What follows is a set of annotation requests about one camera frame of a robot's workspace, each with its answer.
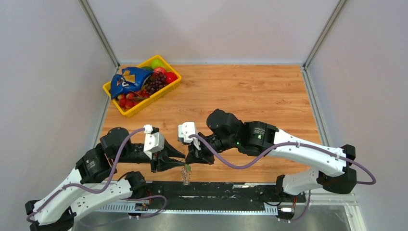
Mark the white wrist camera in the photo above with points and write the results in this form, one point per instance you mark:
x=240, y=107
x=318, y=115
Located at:
x=185, y=130
x=154, y=140

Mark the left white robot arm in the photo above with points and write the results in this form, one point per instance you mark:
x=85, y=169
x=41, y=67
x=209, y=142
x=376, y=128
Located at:
x=90, y=185

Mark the white slotted cable duct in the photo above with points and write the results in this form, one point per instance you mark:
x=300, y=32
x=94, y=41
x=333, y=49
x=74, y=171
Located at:
x=134, y=207

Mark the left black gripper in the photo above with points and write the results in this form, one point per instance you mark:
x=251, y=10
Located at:
x=161, y=160

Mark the green apple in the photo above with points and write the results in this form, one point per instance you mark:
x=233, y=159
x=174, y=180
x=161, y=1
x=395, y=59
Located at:
x=156, y=63

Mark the yellow plastic basket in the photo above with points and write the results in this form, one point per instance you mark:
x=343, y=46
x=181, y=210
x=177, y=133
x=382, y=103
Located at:
x=145, y=65

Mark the blue chip bag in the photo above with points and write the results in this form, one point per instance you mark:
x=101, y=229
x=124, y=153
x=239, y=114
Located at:
x=131, y=79

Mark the red cherries pile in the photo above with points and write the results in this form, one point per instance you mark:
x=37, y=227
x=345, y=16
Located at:
x=129, y=100

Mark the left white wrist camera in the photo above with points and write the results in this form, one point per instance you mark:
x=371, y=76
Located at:
x=154, y=140

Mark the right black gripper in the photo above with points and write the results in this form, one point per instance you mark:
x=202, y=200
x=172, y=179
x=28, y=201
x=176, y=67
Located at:
x=194, y=156

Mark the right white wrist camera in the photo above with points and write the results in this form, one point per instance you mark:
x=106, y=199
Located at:
x=185, y=130

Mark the purple grape bunch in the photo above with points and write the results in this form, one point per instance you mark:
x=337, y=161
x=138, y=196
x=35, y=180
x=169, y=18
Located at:
x=155, y=82

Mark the red tomato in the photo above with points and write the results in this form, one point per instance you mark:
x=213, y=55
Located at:
x=171, y=77

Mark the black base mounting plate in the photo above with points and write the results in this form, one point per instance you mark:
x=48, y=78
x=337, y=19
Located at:
x=214, y=195

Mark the red apple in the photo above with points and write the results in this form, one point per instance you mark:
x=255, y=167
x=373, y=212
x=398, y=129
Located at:
x=160, y=71

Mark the large keyring with small rings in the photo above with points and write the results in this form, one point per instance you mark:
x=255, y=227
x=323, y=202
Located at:
x=185, y=176

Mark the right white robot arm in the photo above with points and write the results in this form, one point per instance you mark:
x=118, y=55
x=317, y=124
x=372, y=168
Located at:
x=329, y=168

